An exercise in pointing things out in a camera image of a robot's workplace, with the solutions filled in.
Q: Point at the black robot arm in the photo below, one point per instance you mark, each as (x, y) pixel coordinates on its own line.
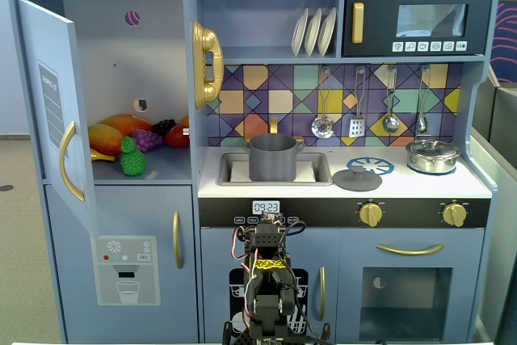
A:
(266, 308)

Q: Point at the green toy pineapple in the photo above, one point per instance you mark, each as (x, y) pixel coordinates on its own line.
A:
(133, 161)

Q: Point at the blue shopping list cabinet door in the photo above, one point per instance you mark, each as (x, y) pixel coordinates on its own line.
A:
(44, 38)

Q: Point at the gray plastic pot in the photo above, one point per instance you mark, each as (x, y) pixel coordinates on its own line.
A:
(272, 159)

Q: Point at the gold toy faucet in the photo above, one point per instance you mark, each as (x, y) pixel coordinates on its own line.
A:
(274, 124)

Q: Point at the gray toy sink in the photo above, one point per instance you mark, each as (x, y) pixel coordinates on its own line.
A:
(225, 167)

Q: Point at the metal slotted spoon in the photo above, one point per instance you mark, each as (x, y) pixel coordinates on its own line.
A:
(322, 127)

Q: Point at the orange toy fruit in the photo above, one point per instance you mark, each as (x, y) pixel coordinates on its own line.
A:
(185, 120)

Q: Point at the red toy apple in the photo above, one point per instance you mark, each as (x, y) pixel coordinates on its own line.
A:
(175, 137)

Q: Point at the blue toy kitchen unit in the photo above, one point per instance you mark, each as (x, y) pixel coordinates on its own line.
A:
(242, 59)

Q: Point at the dark toy grapes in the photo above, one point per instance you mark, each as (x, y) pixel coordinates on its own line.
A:
(163, 127)

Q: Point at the metal slotted spatula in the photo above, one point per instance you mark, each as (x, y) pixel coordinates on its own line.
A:
(357, 127)

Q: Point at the gray pot lid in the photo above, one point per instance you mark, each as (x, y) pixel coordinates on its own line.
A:
(357, 181)

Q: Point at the purple toy grapes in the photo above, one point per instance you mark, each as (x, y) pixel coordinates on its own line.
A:
(147, 140)

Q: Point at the blue dishwasher door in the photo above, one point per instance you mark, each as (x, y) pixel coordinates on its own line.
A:
(323, 244)

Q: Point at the gold toy telephone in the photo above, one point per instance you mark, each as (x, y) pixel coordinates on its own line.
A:
(206, 42)

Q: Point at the white toy plate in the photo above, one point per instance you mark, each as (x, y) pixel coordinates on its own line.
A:
(327, 32)
(299, 34)
(312, 34)

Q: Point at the gold stove knob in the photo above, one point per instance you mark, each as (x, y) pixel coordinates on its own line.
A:
(371, 214)
(455, 214)

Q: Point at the metal ladle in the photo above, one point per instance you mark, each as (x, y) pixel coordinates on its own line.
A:
(390, 123)

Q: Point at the red orange toy mango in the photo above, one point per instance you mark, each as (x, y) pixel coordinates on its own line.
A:
(125, 123)

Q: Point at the blue oven door with window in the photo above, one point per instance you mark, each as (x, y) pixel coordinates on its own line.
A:
(351, 256)

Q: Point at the blue ice dispenser door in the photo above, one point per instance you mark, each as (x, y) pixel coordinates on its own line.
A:
(133, 215)

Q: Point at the yellow orange toy mango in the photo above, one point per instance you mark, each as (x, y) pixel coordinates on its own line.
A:
(103, 139)

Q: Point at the yellow toy banana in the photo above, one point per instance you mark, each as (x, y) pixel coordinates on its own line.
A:
(101, 156)

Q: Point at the small metal spoon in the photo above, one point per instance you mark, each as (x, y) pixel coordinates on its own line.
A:
(422, 123)

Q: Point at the steel pot with lid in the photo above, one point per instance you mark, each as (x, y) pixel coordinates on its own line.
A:
(432, 159)

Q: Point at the black toy microwave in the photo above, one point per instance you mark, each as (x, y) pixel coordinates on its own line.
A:
(375, 5)

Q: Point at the small camera circuit board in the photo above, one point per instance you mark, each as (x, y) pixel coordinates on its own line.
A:
(270, 217)

